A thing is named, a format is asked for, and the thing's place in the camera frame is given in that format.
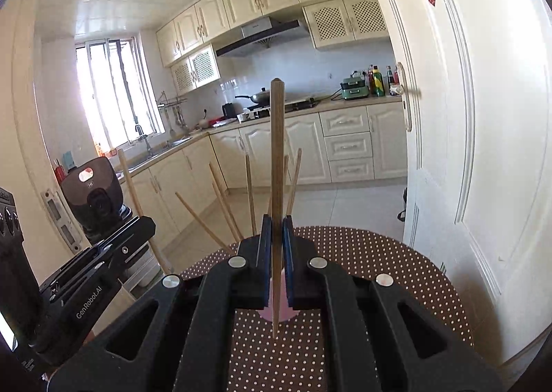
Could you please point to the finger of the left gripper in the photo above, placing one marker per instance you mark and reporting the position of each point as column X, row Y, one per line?
column 96, row 270

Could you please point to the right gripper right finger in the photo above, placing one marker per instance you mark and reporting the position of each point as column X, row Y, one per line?
column 378, row 337

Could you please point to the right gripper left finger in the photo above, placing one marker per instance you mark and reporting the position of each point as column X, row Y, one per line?
column 177, row 337

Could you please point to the wooden chopstick seven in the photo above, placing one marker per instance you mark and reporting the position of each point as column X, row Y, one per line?
column 166, row 267

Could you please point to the wooden chopstick one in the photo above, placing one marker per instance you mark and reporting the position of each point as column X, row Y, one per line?
column 202, row 224

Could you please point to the wooden chopstick eight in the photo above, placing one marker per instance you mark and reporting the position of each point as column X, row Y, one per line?
column 250, row 193

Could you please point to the wooden chopstick three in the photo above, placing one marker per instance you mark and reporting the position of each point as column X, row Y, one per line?
column 217, row 181

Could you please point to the wooden chopstick five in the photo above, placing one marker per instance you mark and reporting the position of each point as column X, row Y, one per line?
column 225, row 213

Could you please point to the wooden chopstick nine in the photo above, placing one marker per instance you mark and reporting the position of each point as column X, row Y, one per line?
column 285, row 174

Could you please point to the wooden chopstick six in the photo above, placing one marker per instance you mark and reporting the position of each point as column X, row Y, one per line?
column 293, row 189

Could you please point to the wooden chopstick ten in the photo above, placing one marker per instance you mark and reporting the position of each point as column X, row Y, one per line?
column 277, row 197

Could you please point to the kitchen window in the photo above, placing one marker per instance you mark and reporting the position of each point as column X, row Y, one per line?
column 116, row 93

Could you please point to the door strike plate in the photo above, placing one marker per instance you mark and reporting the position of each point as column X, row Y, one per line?
column 62, row 221

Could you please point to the black air fryer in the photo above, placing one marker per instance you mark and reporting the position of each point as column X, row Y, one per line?
column 94, row 196

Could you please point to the brown polka dot tablecloth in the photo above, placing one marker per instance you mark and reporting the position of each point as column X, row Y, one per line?
column 295, row 358

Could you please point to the pink cylindrical cup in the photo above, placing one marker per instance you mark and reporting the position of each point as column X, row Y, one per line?
column 286, row 312

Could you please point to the chrome sink faucet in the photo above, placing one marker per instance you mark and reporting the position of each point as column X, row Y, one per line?
column 142, row 136

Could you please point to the black electric kettle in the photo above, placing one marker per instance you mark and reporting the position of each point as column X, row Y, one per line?
column 229, row 110

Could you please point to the cream lower cabinets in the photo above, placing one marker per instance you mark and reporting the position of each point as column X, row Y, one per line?
column 331, row 144

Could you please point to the cream cabinets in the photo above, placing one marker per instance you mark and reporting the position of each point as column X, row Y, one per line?
column 331, row 144
column 188, row 42

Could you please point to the black gas stove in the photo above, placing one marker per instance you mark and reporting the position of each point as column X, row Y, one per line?
column 297, row 105

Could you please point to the black wok with lid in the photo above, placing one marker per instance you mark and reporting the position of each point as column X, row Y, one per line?
column 261, row 98

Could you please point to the green electric cooker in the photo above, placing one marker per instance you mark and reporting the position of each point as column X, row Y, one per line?
column 354, row 87

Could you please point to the green yellow bottle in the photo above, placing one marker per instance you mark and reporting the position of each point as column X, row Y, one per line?
column 378, row 82

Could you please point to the dark sauce bottle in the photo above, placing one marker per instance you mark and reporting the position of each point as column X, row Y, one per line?
column 390, row 78

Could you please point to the black range hood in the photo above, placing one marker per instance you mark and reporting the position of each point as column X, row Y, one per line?
column 269, row 33

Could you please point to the white panel door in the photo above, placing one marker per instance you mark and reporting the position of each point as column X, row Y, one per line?
column 479, row 171

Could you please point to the cream upper cabinets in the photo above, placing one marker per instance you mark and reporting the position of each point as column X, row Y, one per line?
column 188, row 42

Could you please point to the wall utensil rack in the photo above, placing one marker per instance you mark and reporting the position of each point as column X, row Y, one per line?
column 174, row 116

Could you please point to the silver door handle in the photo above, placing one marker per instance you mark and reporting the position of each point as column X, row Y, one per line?
column 404, row 87

